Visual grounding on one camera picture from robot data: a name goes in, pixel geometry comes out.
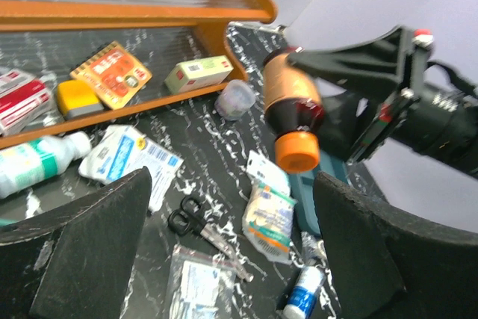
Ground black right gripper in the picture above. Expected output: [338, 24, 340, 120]
[287, 27, 477, 178]

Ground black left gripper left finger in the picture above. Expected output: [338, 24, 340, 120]
[1, 168, 152, 318]

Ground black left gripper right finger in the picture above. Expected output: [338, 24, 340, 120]
[316, 173, 477, 318]

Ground brown orange-capped syrup bottle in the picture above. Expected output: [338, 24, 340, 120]
[263, 49, 325, 173]

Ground white green medicine bottle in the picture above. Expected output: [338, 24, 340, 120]
[1, 131, 92, 199]

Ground white blue sachet packet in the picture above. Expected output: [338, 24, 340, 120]
[78, 125, 183, 213]

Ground bagged white gauze pads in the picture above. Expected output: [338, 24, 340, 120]
[162, 244, 236, 319]

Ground red white medicine box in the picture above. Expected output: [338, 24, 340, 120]
[1, 69, 55, 136]

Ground cream long medicine box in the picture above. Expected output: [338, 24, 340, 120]
[164, 55, 234, 94]

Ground orange patterned medicine box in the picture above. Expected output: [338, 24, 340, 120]
[70, 41, 152, 110]

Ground blue white small tube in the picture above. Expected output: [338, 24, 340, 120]
[282, 266, 325, 319]

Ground blue divided tray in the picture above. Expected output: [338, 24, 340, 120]
[288, 150, 350, 238]

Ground clear round plastic jar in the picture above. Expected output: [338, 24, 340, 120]
[214, 79, 256, 121]

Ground yellow grey small box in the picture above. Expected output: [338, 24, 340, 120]
[56, 80, 105, 120]

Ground orange wooden shelf rack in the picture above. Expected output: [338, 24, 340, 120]
[1, 0, 278, 147]

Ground black handled scissors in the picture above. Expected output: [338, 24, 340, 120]
[167, 195, 254, 282]

